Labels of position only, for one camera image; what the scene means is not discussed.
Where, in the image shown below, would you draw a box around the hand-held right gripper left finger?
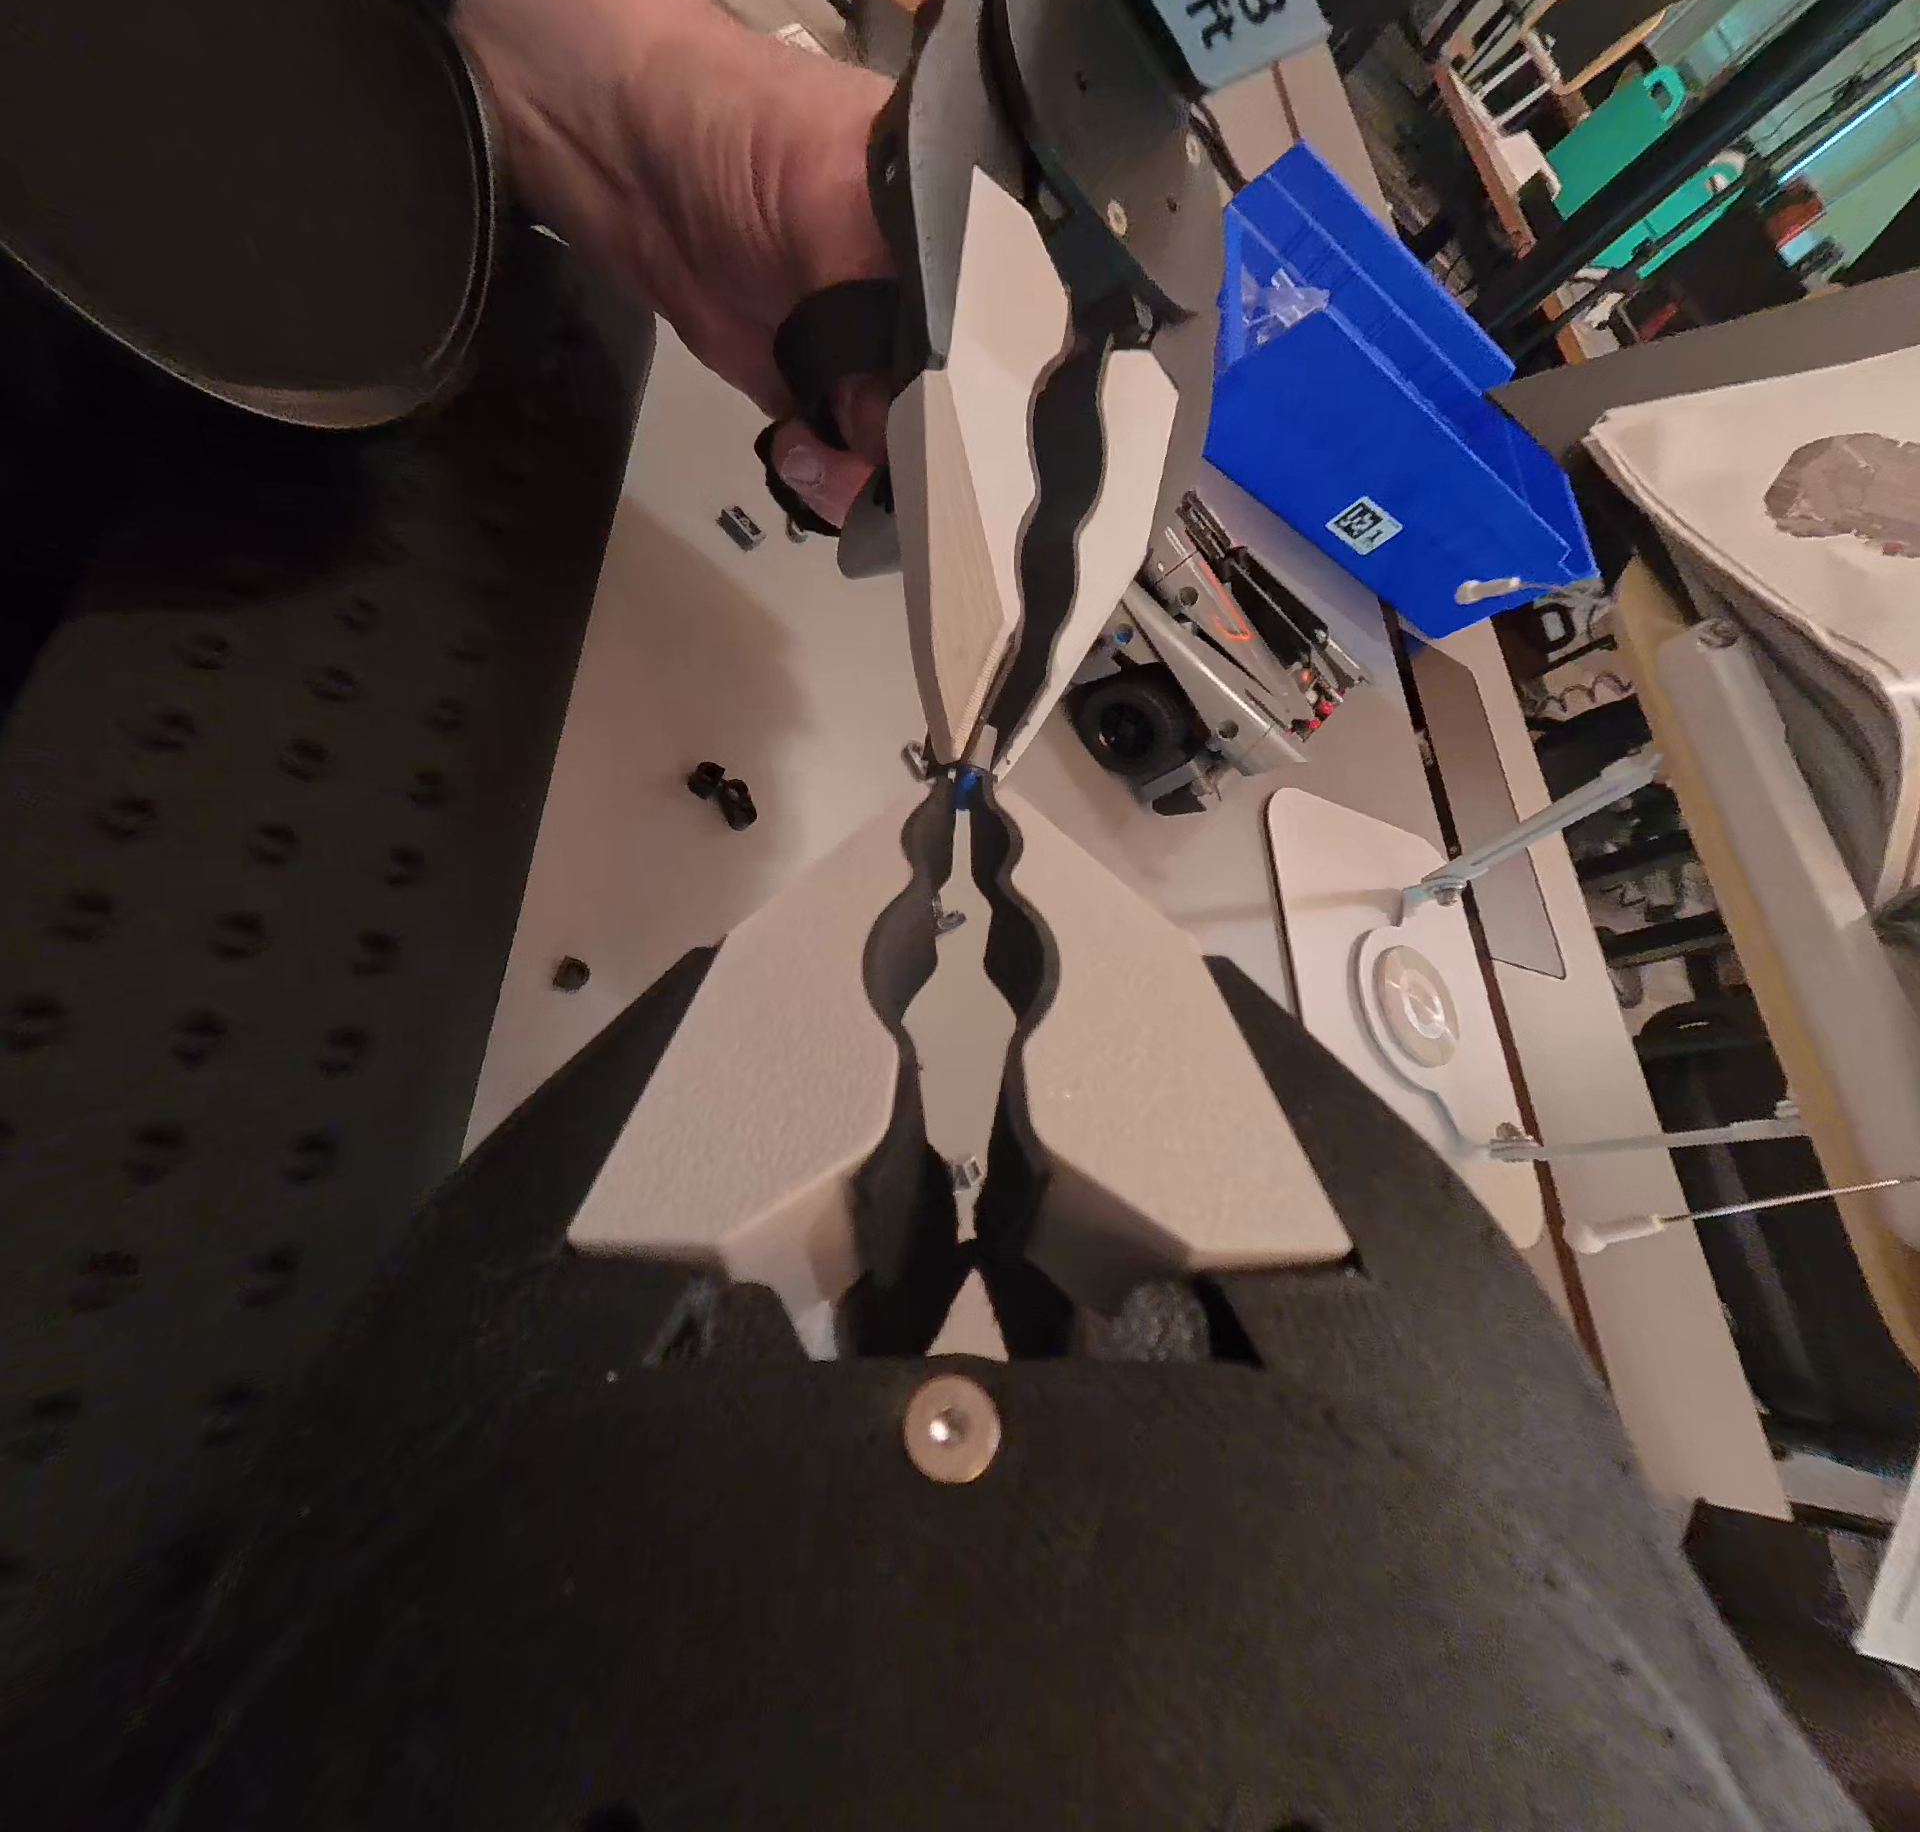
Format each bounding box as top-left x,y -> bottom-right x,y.
569,795 -> 961,1358

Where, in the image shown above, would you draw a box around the blue storage bin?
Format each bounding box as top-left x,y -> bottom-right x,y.
1204,136 -> 1602,643

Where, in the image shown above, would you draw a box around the green chair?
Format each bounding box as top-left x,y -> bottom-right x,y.
1543,62 -> 1749,235

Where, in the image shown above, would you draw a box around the black chair armrest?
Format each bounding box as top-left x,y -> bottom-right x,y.
0,0 -> 500,432

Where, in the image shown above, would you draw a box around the scattered small lego pieces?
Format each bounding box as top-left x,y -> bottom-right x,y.
554,504 -> 983,1190

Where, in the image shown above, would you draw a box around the grey lego car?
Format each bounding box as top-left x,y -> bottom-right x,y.
1068,487 -> 1373,817

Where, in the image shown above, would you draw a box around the black metal frame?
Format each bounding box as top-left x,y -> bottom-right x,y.
1475,0 -> 1920,350

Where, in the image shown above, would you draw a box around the lego instruction booklet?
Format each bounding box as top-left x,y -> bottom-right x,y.
1581,392 -> 1920,890

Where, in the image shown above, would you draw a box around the black perforated board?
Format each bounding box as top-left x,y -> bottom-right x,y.
0,247 -> 661,1832

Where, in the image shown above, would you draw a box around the person's left hand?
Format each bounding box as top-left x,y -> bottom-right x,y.
450,0 -> 909,518

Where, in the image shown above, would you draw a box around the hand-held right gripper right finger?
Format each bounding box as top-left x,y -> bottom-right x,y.
971,787 -> 1349,1358

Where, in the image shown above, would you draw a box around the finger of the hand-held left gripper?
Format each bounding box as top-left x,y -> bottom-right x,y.
982,345 -> 1182,780
884,164 -> 1082,765

